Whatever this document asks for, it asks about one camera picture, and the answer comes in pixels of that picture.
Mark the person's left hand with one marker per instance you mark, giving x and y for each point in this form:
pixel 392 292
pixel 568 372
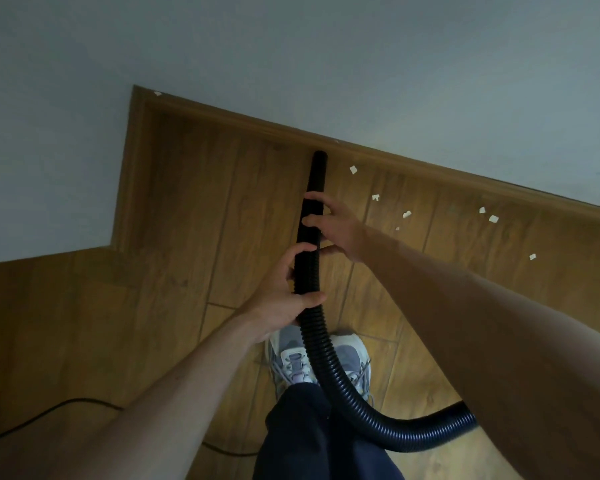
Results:
pixel 272 304

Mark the person's right hand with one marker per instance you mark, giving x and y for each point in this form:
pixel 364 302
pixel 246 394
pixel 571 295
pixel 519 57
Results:
pixel 347 232

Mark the person's right thumb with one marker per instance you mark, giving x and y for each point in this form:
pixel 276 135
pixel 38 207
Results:
pixel 330 249

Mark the person's left thumb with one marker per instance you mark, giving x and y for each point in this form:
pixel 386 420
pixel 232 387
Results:
pixel 307 300

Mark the person's right middle finger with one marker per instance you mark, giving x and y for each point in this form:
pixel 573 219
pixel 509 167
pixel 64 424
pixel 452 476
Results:
pixel 322 198

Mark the person's right forearm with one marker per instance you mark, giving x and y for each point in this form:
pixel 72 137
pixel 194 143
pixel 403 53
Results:
pixel 480 334

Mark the person's left forearm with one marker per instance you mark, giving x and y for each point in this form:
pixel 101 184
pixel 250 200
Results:
pixel 180 394

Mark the scattered white paper scraps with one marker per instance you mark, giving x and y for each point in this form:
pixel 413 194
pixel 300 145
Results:
pixel 353 169

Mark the grey white left sneaker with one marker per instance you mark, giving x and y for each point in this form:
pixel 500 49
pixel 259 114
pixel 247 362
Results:
pixel 290 357

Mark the grey white sneaker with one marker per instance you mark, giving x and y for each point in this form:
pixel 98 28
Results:
pixel 290 357
pixel 352 357

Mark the grey white right sneaker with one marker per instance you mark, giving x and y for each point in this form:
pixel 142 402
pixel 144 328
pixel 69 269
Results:
pixel 352 357

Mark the dark blue trousers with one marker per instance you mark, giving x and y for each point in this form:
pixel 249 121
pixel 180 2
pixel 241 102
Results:
pixel 305 434

